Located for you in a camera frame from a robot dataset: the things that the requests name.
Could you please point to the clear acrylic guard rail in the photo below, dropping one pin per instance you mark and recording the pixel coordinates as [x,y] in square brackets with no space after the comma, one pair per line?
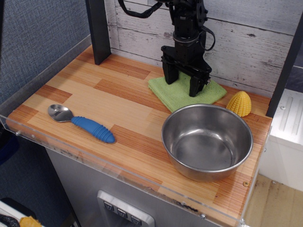
[36,72]

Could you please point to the stainless steel bowl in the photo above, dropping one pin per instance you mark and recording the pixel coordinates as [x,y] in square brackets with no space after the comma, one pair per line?
[205,142]

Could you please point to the yellow toy corn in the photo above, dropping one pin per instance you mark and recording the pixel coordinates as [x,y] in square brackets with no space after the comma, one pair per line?
[240,104]

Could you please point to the blue handled metal spoon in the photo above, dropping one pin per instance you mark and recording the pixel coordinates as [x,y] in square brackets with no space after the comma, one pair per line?
[61,113]

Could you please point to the silver button control panel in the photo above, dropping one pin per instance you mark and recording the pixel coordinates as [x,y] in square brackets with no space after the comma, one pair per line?
[124,210]

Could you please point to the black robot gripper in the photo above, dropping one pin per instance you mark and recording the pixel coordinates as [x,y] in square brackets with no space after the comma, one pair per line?
[189,60]

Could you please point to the yellow object bottom left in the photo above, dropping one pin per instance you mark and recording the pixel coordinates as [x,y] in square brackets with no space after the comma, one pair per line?
[29,222]

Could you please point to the silver toy kitchen cabinet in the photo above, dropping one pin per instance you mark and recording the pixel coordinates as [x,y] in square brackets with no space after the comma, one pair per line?
[82,184]

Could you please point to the green cloth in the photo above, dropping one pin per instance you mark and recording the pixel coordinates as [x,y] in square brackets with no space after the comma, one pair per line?
[176,95]

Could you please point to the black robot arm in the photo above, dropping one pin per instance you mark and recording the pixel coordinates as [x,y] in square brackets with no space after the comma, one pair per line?
[188,17]

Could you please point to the white aluminium rail block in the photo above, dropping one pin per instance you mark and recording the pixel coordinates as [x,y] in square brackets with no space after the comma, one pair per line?
[282,159]

